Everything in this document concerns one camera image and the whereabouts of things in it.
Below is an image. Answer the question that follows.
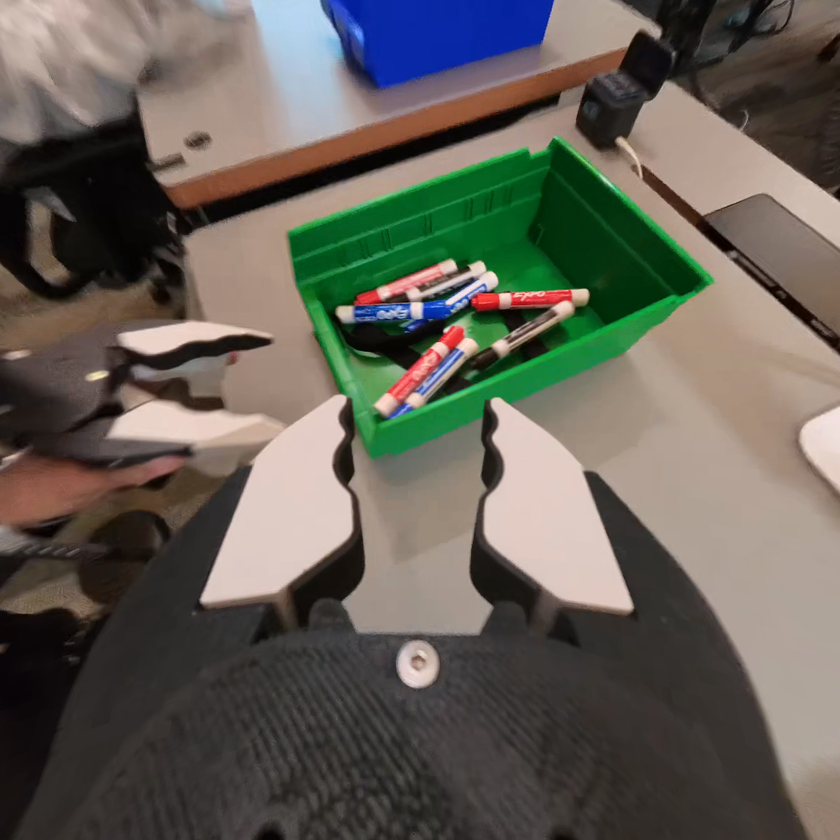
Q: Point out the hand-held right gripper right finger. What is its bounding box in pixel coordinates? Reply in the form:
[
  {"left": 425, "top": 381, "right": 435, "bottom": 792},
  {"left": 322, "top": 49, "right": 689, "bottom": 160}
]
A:
[{"left": 470, "top": 397, "right": 635, "bottom": 634}]

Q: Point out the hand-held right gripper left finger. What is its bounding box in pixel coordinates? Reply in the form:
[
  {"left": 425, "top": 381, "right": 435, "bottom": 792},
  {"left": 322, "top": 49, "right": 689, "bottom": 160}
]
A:
[{"left": 199, "top": 394, "right": 366, "bottom": 629}]

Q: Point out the white document stand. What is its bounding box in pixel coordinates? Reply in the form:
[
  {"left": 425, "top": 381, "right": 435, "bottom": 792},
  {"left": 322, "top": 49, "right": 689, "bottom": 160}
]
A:
[{"left": 798, "top": 405, "right": 840, "bottom": 494}]

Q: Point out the blue plastic bin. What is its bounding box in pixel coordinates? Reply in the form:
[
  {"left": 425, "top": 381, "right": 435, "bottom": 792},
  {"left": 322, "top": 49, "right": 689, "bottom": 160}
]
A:
[{"left": 320, "top": 0, "right": 555, "bottom": 89}]

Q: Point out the black charging case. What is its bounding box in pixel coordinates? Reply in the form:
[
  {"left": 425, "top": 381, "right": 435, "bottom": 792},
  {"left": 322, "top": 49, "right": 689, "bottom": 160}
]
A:
[{"left": 575, "top": 29, "right": 677, "bottom": 151}]

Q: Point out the person's left hand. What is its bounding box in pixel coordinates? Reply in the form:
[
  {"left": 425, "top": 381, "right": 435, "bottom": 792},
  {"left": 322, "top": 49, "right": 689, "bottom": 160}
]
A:
[{"left": 0, "top": 453, "right": 186, "bottom": 529}]

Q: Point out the dark desk panel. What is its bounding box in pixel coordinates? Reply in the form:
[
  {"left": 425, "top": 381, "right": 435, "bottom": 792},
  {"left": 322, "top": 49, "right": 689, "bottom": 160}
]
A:
[{"left": 702, "top": 192, "right": 840, "bottom": 352}]

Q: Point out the green plastic bin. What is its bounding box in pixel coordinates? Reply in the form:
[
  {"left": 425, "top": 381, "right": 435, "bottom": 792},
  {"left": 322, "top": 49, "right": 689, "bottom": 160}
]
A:
[{"left": 287, "top": 136, "right": 715, "bottom": 459}]

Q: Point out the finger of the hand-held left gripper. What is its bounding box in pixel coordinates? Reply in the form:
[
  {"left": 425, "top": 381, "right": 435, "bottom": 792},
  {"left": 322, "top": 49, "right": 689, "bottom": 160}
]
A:
[
  {"left": 105, "top": 399, "right": 286, "bottom": 476},
  {"left": 117, "top": 320, "right": 275, "bottom": 385}
]

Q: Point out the white cable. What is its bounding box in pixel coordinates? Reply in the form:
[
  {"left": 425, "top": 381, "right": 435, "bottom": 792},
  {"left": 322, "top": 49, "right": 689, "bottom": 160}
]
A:
[{"left": 613, "top": 134, "right": 647, "bottom": 181}]

